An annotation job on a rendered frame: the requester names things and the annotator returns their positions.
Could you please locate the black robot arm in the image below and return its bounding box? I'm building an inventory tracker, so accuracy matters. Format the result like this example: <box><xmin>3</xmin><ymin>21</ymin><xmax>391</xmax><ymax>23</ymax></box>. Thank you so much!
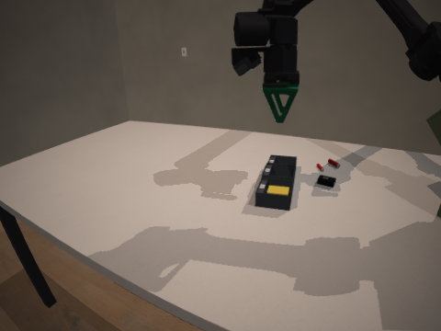
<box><xmin>232</xmin><ymin>0</ymin><xmax>441</xmax><ymax>82</ymax></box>

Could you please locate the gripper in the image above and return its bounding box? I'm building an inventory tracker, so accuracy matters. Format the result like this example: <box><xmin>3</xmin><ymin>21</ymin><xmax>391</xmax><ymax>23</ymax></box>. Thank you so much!
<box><xmin>263</xmin><ymin>45</ymin><xmax>300</xmax><ymax>123</ymax></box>

